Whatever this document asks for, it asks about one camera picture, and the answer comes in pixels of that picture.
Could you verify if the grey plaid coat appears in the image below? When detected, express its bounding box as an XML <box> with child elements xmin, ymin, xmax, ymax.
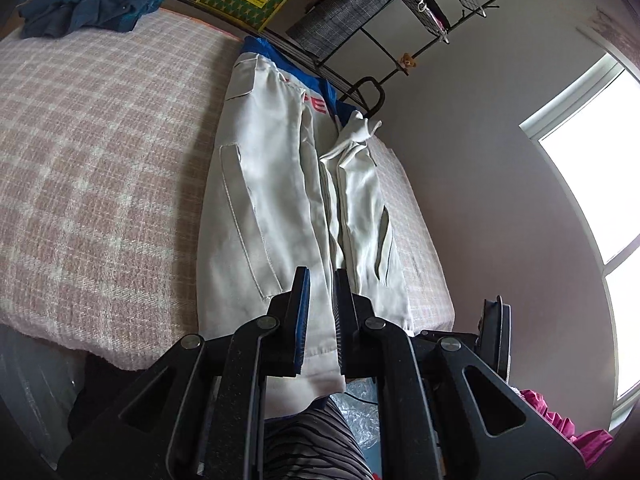
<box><xmin>287</xmin><ymin>0</ymin><xmax>446</xmax><ymax>61</ymax></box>

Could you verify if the stack of folded clothes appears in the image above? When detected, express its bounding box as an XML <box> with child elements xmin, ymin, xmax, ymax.
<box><xmin>400</xmin><ymin>0</ymin><xmax>451</xmax><ymax>43</ymax></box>

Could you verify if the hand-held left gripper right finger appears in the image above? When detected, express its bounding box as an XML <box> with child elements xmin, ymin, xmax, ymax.
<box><xmin>333</xmin><ymin>268</ymin><xmax>590</xmax><ymax>480</ymax></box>

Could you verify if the magenta cloth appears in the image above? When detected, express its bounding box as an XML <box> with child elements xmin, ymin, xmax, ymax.
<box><xmin>517</xmin><ymin>387</ymin><xmax>613</xmax><ymax>468</ymax></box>

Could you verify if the dark blue garment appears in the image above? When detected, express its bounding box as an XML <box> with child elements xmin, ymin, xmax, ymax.
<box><xmin>17</xmin><ymin>0</ymin><xmax>168</xmax><ymax>40</ymax></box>

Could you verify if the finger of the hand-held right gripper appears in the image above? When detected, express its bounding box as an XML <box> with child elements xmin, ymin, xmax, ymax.
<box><xmin>477</xmin><ymin>296</ymin><xmax>514</xmax><ymax>386</ymax></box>

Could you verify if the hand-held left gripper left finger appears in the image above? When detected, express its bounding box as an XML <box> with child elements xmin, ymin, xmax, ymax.
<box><xmin>56</xmin><ymin>265</ymin><xmax>312</xmax><ymax>480</ymax></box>

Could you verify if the pink checked blanket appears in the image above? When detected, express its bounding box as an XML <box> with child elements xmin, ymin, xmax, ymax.
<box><xmin>0</xmin><ymin>7</ymin><xmax>456</xmax><ymax>373</ymax></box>

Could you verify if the black metal clothes rack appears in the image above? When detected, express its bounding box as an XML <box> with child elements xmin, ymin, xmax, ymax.
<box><xmin>120</xmin><ymin>0</ymin><xmax>516</xmax><ymax>116</ymax></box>

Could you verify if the window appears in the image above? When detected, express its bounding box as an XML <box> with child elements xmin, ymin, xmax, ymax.
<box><xmin>520</xmin><ymin>50</ymin><xmax>640</xmax><ymax>431</ymax></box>

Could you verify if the black grey striped cloth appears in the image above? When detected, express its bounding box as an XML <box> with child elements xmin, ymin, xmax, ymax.
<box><xmin>262</xmin><ymin>397</ymin><xmax>373</xmax><ymax>480</ymax></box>

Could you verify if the clear plastic bag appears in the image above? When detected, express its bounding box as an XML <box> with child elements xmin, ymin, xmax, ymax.
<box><xmin>330</xmin><ymin>380</ymin><xmax>386</xmax><ymax>451</ymax></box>

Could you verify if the white and blue jacket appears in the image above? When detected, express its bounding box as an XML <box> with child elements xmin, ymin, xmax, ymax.
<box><xmin>197</xmin><ymin>35</ymin><xmax>416</xmax><ymax>418</ymax></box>

